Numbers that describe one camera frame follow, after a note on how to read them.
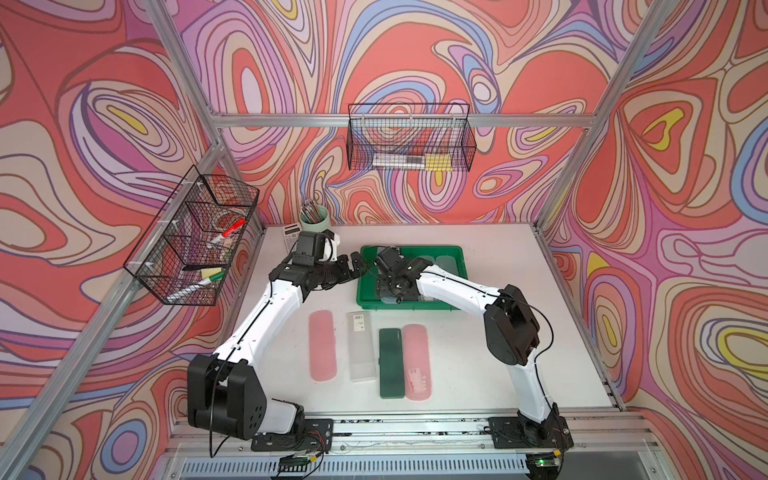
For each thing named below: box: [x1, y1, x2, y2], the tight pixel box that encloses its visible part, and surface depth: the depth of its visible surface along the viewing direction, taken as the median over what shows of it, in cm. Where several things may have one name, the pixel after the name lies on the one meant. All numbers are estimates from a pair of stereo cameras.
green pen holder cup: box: [299, 205, 331, 232], surface depth 106 cm
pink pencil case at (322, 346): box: [309, 310, 337, 382], surface depth 91 cm
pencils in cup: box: [300, 199, 321, 223], surface depth 105 cm
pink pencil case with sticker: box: [402, 324, 433, 401], surface depth 86 cm
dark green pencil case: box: [378, 328, 405, 399], surface depth 85 cm
